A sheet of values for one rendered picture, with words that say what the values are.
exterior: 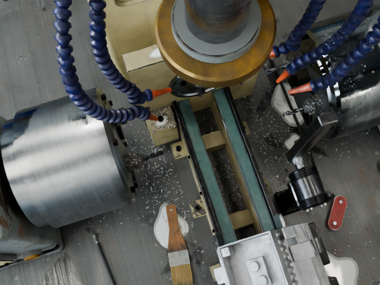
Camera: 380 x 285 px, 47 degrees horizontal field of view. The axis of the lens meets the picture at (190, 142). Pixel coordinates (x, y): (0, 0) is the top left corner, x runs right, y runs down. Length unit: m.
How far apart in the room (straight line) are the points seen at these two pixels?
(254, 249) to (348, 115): 0.31
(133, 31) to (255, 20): 0.38
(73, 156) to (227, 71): 0.33
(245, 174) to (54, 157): 0.44
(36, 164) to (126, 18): 0.34
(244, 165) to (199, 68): 0.43
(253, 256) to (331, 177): 0.44
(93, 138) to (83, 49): 0.53
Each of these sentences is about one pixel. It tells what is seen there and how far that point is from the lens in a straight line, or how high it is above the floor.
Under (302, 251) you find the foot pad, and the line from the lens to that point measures 0.83.
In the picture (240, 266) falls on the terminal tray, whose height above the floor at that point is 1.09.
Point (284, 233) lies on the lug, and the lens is 0.81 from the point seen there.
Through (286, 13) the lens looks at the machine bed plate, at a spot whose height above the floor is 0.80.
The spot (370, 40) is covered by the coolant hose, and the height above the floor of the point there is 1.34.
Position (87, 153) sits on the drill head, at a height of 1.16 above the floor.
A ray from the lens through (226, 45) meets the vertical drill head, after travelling 0.62.
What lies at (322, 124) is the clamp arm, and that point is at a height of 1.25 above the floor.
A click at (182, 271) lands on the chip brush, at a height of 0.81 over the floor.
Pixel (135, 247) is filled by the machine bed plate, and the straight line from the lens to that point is 1.11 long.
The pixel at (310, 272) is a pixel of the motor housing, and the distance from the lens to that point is 0.84.
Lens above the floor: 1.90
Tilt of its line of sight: 74 degrees down
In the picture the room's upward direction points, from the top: 3 degrees counter-clockwise
